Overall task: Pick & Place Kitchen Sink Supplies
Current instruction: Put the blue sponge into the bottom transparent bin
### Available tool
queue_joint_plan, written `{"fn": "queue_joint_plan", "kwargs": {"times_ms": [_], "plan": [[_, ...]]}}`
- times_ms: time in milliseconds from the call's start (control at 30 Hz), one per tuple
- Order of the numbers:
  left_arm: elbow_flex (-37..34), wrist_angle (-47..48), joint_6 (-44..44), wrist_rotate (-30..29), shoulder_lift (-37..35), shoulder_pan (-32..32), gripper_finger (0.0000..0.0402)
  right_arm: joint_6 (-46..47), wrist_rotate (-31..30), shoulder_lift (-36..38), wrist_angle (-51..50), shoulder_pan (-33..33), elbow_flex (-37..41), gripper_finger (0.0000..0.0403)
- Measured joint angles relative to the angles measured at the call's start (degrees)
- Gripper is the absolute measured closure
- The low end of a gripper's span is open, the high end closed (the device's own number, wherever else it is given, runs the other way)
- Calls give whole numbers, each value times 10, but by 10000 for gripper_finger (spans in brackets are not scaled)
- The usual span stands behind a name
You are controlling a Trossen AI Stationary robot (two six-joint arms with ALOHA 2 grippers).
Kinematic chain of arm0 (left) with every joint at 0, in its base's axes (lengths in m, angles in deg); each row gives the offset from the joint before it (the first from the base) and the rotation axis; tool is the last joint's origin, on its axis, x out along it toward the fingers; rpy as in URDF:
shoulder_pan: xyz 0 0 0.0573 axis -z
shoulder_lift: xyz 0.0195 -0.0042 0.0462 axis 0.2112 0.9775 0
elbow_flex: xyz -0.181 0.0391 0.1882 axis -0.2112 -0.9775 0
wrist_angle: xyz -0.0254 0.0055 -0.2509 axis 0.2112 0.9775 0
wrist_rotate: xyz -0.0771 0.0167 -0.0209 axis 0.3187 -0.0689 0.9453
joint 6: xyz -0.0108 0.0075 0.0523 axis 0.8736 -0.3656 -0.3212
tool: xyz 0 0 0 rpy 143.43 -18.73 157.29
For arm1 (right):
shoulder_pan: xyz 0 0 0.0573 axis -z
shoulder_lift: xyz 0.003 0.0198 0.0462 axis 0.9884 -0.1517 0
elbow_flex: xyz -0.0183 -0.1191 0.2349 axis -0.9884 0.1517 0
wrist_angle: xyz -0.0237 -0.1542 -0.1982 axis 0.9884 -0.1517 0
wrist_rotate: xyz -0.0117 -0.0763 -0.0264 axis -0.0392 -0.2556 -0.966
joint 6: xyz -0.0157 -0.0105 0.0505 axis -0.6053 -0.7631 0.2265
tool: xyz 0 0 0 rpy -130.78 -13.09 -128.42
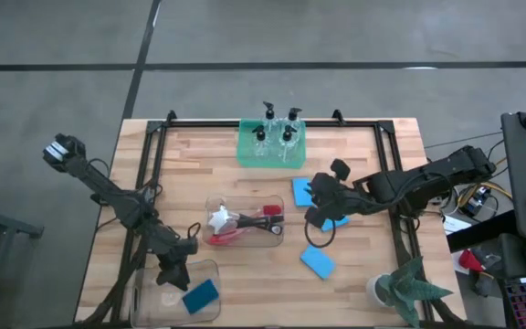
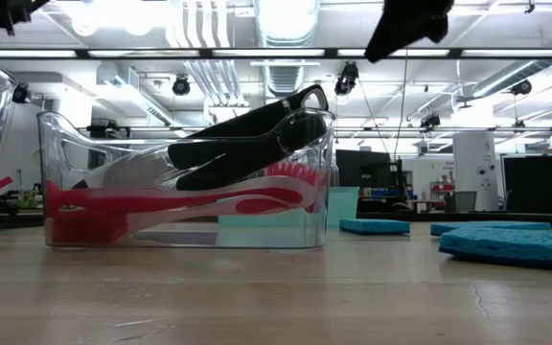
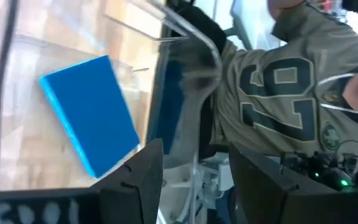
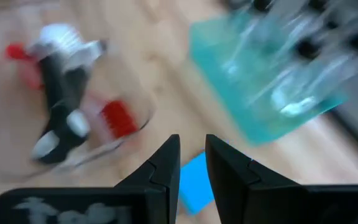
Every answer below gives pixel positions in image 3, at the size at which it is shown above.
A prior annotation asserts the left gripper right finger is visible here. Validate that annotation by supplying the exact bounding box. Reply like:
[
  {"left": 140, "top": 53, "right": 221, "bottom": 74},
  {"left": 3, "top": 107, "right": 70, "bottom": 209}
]
[{"left": 228, "top": 142, "right": 300, "bottom": 224}]

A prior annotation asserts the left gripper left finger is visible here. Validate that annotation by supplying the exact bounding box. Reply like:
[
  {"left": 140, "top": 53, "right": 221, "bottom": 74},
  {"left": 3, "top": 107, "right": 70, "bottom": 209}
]
[{"left": 91, "top": 138, "right": 164, "bottom": 224}]

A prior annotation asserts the blue sponge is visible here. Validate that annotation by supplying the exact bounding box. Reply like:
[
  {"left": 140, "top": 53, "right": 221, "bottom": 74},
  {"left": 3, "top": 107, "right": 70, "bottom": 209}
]
[{"left": 39, "top": 55, "right": 141, "bottom": 179}]

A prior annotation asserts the black device with green lights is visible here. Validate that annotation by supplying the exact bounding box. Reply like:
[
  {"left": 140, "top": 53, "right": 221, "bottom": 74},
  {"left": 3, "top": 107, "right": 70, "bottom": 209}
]
[{"left": 280, "top": 149, "right": 358, "bottom": 192}]

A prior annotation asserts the person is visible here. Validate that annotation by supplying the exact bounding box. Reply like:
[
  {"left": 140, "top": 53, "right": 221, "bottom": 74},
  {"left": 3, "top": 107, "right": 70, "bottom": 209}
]
[{"left": 166, "top": 0, "right": 358, "bottom": 156}]

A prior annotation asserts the clear plastic bin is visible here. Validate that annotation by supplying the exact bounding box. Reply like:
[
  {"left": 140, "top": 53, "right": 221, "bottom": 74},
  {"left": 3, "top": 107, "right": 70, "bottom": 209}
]
[{"left": 0, "top": 0, "right": 223, "bottom": 224}]

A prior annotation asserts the white cable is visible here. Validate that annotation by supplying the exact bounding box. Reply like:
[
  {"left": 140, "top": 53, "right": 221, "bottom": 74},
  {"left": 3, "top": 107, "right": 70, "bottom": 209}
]
[{"left": 317, "top": 73, "right": 358, "bottom": 116}]

